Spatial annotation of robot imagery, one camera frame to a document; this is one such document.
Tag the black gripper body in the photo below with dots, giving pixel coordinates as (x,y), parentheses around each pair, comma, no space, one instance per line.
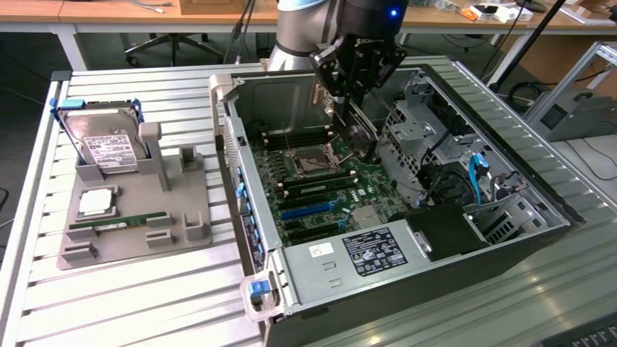
(370,21)

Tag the green graphics card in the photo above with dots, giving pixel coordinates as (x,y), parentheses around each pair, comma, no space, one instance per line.
(358,133)

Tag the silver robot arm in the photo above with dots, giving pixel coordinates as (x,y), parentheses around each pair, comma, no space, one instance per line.
(298,32)

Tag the wooden desk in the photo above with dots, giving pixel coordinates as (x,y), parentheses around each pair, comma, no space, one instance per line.
(433,21)
(39,11)

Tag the silver disk bay cage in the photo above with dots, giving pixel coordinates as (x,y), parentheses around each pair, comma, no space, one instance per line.
(409,130)

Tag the orange black device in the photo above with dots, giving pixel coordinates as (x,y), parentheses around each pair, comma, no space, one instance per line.
(474,12)

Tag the silver socket cover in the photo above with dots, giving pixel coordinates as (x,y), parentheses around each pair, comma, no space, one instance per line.
(337,152)

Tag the small white box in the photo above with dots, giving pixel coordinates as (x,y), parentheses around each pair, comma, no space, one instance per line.
(510,14)

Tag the cardboard box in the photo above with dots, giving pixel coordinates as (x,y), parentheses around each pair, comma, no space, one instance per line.
(212,7)

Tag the black stand pole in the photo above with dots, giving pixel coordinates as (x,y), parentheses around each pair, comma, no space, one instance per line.
(530,39)

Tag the RAM stick in slot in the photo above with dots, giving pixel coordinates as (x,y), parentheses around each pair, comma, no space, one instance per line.
(317,186)

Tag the black office chair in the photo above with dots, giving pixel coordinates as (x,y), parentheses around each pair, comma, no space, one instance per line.
(176,41)

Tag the green motherboard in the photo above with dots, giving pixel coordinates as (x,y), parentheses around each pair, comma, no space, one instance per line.
(370,188)

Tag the silver chipset heatsink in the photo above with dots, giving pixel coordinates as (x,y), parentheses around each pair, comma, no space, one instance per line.
(366,217)

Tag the black plastic shroud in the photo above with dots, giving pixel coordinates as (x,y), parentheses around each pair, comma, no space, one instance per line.
(438,231)

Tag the hard disk in blue caddy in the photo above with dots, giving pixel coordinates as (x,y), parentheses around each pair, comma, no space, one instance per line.
(105,144)

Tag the grey parts rack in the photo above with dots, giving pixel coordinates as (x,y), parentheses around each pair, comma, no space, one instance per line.
(134,202)

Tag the grey power supply unit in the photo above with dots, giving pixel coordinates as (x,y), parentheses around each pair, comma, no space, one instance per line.
(313,278)

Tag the green RAM stick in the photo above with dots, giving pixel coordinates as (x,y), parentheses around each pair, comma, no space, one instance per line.
(120,221)

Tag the silver CPU chip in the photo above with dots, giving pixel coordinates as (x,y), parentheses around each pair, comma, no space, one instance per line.
(96,202)

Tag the black open PC case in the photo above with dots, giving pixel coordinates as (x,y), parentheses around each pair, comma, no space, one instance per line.
(433,289)

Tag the blue plastic clip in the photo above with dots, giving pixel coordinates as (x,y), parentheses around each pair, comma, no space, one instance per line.
(257,289)

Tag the black keyboard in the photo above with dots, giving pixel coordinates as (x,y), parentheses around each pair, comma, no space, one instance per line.
(593,338)

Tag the aluminium profile frame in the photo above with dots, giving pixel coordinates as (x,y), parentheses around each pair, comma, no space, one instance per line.
(578,68)

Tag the perforated metal bracket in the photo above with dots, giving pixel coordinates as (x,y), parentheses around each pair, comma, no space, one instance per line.
(520,213)

